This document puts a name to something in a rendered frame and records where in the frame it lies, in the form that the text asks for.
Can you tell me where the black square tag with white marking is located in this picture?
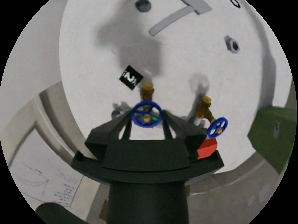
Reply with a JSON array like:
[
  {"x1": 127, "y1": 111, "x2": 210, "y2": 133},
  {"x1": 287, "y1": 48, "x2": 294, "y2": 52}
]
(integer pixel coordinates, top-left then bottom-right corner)
[{"x1": 119, "y1": 65, "x2": 144, "y2": 101}]

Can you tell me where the red flat block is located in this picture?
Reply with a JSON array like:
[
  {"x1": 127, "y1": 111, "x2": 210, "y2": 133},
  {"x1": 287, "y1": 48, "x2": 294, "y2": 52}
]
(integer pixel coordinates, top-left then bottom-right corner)
[{"x1": 197, "y1": 138, "x2": 218, "y2": 159}]

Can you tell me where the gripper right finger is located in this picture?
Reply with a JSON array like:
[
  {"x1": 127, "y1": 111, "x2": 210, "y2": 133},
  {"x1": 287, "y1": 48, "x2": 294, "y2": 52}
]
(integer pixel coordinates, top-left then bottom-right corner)
[{"x1": 162, "y1": 109, "x2": 206, "y2": 151}]

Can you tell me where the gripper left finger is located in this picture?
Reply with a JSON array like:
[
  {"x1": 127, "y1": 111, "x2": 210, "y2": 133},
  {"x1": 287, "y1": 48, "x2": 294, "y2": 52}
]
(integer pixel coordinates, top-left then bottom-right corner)
[{"x1": 89, "y1": 110, "x2": 133, "y2": 140}]

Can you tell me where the grey pipe manifold with two blue valves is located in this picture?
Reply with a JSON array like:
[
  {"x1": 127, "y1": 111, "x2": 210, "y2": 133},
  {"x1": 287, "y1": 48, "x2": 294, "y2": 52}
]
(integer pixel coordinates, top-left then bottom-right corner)
[{"x1": 111, "y1": 83, "x2": 228, "y2": 138}]

